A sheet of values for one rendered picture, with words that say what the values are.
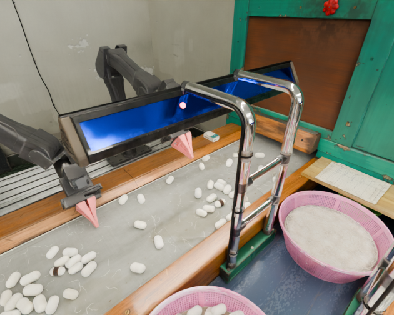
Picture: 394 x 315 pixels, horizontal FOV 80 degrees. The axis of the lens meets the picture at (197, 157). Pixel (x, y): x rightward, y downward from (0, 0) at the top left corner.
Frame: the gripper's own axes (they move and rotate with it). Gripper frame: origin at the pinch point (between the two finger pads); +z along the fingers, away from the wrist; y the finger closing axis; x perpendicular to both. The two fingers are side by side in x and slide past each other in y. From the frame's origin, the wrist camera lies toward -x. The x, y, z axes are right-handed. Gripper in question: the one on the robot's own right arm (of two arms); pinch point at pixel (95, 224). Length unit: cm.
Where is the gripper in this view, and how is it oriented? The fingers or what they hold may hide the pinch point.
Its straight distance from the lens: 69.6
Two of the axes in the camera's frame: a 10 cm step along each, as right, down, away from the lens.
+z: 5.1, 8.5, -1.4
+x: -4.2, 3.8, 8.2
